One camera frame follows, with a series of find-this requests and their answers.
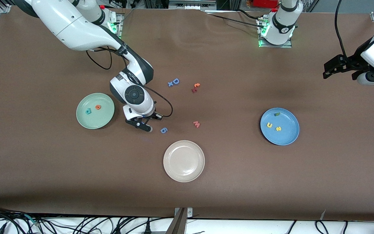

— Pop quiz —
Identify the beige plate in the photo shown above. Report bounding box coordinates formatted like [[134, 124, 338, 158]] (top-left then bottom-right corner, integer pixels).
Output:
[[163, 140, 205, 183]]

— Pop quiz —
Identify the green plate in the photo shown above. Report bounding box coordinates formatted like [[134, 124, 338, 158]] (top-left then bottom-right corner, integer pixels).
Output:
[[76, 93, 115, 130]]

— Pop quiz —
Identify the blue plate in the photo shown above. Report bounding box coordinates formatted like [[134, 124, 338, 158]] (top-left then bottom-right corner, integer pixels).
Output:
[[260, 108, 300, 146]]

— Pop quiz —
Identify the red box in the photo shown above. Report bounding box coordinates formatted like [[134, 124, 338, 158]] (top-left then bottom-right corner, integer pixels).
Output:
[[254, 0, 278, 8]]

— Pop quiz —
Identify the brown table cover mat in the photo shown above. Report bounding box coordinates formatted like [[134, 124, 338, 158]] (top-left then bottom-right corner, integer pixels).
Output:
[[0, 5, 374, 221]]

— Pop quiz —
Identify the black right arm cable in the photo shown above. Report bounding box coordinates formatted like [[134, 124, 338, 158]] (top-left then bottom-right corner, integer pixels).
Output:
[[86, 50, 174, 118]]

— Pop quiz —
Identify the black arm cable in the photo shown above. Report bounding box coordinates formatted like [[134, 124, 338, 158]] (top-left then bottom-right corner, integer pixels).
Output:
[[335, 0, 348, 59], [86, 50, 174, 118]]

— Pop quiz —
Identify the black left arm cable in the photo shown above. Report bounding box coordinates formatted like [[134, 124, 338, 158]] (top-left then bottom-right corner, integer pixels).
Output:
[[335, 0, 348, 59]]

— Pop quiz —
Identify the short black table cable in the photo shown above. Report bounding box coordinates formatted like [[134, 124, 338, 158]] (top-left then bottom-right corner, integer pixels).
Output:
[[235, 9, 260, 19]]

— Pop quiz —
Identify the small metal bracket plate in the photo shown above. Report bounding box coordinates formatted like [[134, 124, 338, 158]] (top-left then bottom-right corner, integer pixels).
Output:
[[175, 207, 193, 217]]

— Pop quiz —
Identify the thin black base cable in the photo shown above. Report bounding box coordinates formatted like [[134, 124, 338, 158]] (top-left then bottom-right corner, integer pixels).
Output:
[[119, 8, 135, 25]]

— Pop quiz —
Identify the long black table cable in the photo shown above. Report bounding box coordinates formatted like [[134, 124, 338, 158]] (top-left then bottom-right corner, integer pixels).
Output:
[[205, 12, 265, 29]]

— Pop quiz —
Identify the aluminium profile post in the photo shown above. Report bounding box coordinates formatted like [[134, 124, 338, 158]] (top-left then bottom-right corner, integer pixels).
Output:
[[166, 208, 187, 234]]

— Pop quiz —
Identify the grey metal frame rail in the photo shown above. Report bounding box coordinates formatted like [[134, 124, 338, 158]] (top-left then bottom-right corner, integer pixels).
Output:
[[169, 0, 217, 10]]

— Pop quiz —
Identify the teal tipped cable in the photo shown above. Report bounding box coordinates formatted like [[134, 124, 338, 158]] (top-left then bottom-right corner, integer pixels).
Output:
[[23, 213, 41, 227]]

